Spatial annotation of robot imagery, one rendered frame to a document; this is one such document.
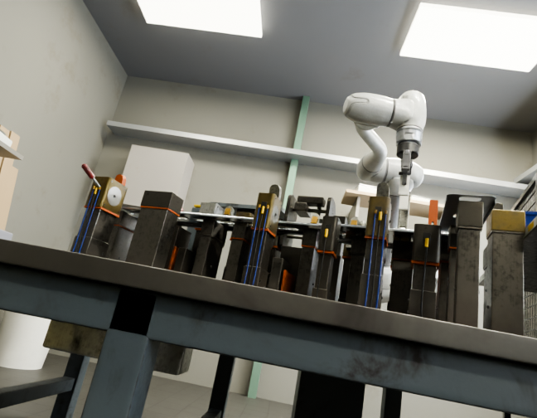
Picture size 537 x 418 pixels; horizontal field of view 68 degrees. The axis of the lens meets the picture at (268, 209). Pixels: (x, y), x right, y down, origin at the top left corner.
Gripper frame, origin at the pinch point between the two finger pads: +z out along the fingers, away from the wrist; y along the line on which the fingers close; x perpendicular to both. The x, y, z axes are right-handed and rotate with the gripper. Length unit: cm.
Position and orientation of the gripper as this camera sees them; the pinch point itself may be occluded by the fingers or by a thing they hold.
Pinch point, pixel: (403, 200)
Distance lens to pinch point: 141.0
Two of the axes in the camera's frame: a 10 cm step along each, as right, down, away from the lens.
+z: -1.8, 9.4, -3.0
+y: -3.0, -3.4, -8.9
